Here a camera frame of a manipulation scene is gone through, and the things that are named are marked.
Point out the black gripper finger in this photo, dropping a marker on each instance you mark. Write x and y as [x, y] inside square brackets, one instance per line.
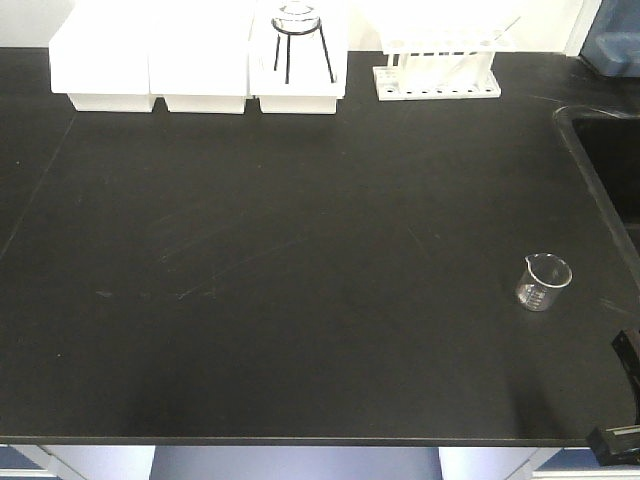
[626, 346]
[615, 446]

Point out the small clear glass beaker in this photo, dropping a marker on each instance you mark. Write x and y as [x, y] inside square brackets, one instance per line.
[544, 278]

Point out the right white storage bin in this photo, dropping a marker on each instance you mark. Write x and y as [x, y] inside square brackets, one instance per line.
[310, 90]

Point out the white storage bin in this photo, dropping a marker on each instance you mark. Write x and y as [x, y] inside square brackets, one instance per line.
[98, 58]
[310, 90]
[198, 57]

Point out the middle white storage bin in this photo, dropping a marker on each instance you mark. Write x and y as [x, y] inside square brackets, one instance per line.
[198, 57]

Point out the left white storage bin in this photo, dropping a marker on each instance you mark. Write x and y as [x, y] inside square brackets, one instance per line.
[98, 58]

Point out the black lab sink basin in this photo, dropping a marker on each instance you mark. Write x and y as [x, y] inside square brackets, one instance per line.
[605, 146]

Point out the white test tube rack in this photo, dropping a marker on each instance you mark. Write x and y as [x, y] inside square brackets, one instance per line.
[437, 62]

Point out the clear glass dish on tripod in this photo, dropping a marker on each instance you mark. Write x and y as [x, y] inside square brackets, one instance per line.
[295, 18]

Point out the black wire tripod stand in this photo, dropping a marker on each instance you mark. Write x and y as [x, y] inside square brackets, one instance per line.
[332, 77]

